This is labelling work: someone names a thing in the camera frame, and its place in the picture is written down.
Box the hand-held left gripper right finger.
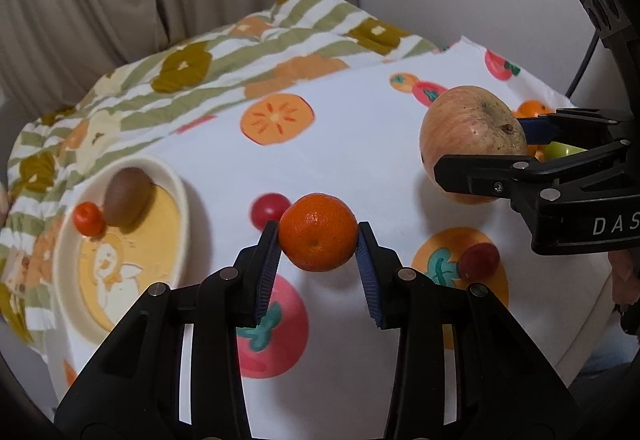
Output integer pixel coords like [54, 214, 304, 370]
[355, 221, 584, 440]

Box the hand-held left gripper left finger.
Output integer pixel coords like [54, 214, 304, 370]
[54, 220, 282, 440]

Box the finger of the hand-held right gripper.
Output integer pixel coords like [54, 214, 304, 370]
[433, 139, 633, 222]
[516, 108, 622, 149]

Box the green apple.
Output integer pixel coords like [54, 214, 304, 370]
[544, 141, 587, 160]

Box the red and yellow apple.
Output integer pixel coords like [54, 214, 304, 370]
[419, 86, 529, 206]

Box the red cherry tomato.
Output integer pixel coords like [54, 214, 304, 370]
[250, 193, 292, 229]

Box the small dark orange mandarin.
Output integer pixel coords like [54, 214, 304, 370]
[278, 193, 359, 272]

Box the dark red round fruit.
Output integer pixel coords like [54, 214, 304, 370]
[459, 243, 501, 282]

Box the cream and yellow oval plate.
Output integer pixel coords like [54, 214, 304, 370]
[52, 154, 191, 346]

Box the brown kiwi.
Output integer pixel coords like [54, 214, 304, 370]
[103, 167, 155, 228]

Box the tiny orange kumquat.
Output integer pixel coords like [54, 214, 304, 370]
[73, 201, 107, 236]

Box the person's right hand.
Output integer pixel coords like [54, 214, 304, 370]
[607, 249, 640, 336]

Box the white fruit print cloth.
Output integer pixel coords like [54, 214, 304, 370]
[45, 35, 618, 427]

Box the green striped floral blanket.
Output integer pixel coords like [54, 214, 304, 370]
[0, 0, 446, 361]

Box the black cable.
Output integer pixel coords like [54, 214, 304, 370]
[565, 28, 601, 97]

